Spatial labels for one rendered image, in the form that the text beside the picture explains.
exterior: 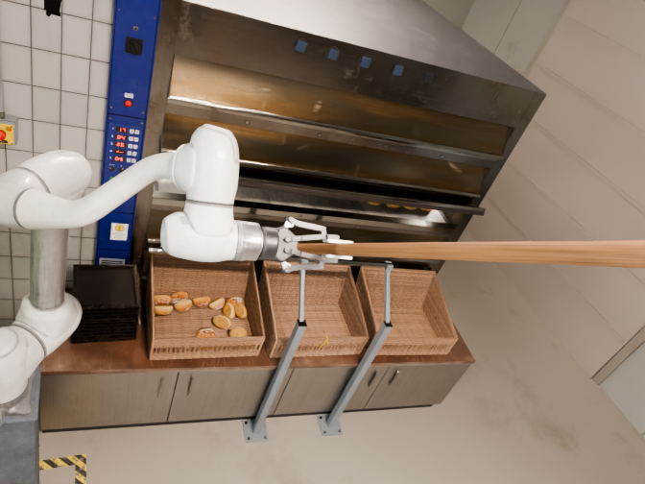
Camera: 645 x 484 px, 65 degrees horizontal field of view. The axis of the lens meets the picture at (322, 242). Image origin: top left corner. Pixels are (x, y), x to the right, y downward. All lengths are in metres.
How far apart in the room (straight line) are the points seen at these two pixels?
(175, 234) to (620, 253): 0.79
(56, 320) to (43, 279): 0.17
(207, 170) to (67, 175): 0.54
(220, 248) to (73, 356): 1.64
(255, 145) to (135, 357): 1.16
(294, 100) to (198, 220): 1.39
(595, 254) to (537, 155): 4.76
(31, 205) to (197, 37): 1.12
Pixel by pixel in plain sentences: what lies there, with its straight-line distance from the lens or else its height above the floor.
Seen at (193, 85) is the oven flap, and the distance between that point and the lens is 2.29.
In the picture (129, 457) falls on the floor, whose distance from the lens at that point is 3.02.
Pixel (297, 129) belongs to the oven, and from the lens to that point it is 2.46.
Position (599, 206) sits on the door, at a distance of 4.94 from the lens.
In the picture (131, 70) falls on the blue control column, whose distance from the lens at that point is 2.24.
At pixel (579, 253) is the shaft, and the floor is 2.40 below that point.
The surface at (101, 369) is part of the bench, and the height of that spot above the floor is 0.58.
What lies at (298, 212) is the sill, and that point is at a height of 1.18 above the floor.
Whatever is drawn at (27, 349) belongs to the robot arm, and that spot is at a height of 1.23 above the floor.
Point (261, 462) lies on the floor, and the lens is 3.11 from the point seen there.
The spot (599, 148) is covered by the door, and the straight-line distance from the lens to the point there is 5.01.
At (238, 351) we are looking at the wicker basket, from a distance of 2.69.
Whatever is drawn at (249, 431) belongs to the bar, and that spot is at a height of 0.01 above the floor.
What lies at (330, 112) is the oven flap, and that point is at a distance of 2.45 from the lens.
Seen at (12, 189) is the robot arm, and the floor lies 1.84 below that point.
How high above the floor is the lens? 2.66
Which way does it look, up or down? 35 degrees down
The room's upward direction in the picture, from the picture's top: 22 degrees clockwise
